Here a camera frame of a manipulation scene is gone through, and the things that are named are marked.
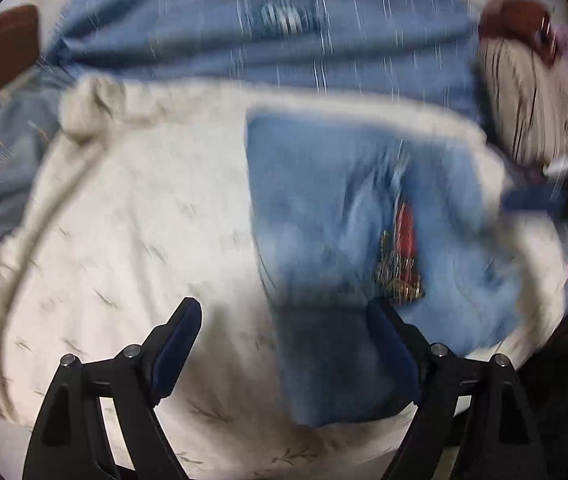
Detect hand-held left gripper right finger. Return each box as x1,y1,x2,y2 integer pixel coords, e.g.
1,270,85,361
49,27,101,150
366,300,550,480

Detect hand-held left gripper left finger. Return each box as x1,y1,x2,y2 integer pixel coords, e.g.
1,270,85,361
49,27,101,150
23,297,203,480

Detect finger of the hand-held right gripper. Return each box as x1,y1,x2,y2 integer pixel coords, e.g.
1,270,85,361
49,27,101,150
501,154,568,216

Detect blue denim pants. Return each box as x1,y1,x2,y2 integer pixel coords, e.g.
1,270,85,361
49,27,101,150
244,105,531,428

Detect red and cream striped garment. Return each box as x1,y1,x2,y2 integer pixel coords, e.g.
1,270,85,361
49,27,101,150
474,35,568,167

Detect cream leaf-print blanket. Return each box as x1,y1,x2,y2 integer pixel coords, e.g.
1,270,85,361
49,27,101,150
0,77,568,480

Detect dark red cloth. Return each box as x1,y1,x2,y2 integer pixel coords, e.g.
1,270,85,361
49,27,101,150
479,0,561,67

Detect blue star-print bed sheet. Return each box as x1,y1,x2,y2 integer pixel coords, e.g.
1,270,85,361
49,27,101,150
0,74,67,271

